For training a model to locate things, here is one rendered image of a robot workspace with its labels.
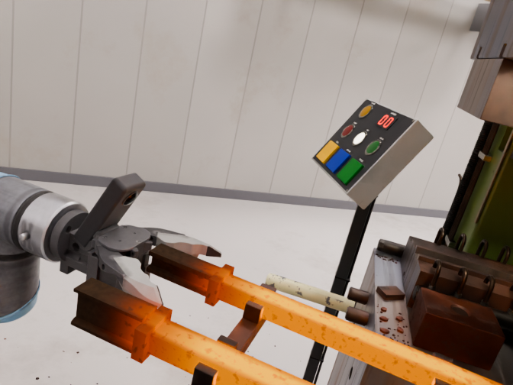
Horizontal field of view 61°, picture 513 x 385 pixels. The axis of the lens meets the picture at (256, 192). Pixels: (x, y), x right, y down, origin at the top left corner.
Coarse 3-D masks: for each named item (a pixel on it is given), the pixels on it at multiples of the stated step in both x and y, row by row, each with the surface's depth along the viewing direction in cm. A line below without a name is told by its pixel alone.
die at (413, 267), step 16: (416, 240) 92; (464, 256) 90; (416, 272) 81; (432, 272) 79; (448, 272) 80; (480, 272) 81; (512, 272) 87; (448, 288) 78; (464, 288) 77; (480, 288) 77; (496, 288) 78; (496, 304) 77; (512, 336) 77
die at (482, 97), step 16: (480, 64) 78; (496, 64) 68; (512, 64) 66; (480, 80) 75; (496, 80) 67; (512, 80) 66; (464, 96) 84; (480, 96) 72; (496, 96) 68; (512, 96) 67; (480, 112) 70; (496, 112) 68; (512, 112) 68
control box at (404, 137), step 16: (368, 112) 141; (384, 112) 134; (400, 112) 127; (368, 128) 136; (384, 128) 128; (400, 128) 122; (416, 128) 119; (352, 144) 137; (368, 144) 130; (384, 144) 123; (400, 144) 120; (416, 144) 121; (320, 160) 147; (368, 160) 124; (384, 160) 121; (400, 160) 122; (336, 176) 133; (368, 176) 122; (384, 176) 123; (352, 192) 123; (368, 192) 124
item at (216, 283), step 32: (160, 256) 54; (192, 256) 56; (192, 288) 54; (224, 288) 52; (256, 288) 53; (288, 320) 50; (320, 320) 49; (352, 352) 48; (384, 352) 46; (416, 352) 47; (480, 384) 45
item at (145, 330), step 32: (96, 288) 44; (96, 320) 44; (128, 320) 43; (160, 320) 42; (160, 352) 41; (192, 352) 40; (224, 352) 41; (224, 384) 39; (256, 384) 38; (288, 384) 39
